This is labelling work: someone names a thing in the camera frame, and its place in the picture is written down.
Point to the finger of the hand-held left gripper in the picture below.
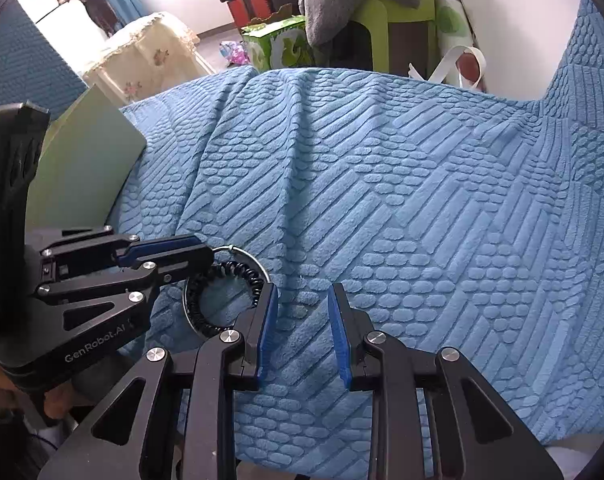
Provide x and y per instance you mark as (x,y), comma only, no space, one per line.
(186,265)
(161,248)

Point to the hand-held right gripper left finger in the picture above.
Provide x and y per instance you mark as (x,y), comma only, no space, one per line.
(267,330)

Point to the person's left hand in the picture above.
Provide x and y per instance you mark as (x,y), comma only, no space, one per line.
(60,402)

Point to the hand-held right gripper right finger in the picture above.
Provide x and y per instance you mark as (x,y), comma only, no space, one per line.
(339,335)

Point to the purple plastic wrapper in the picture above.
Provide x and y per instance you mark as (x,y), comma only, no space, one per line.
(235,52)

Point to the pale green box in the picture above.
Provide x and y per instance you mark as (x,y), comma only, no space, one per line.
(86,160)

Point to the red suitcase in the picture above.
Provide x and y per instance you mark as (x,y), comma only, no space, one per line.
(249,5)

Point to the cream lace covered table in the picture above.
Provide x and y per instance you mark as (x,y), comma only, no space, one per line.
(146,55)

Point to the green plastic stool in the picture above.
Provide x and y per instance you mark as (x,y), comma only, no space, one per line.
(377,25)

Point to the leaf print bag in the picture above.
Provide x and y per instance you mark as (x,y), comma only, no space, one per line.
(454,20)

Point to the light blue textured blanket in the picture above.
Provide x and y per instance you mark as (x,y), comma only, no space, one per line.
(382,200)

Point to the green cardboard box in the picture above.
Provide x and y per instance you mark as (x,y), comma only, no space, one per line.
(282,45)

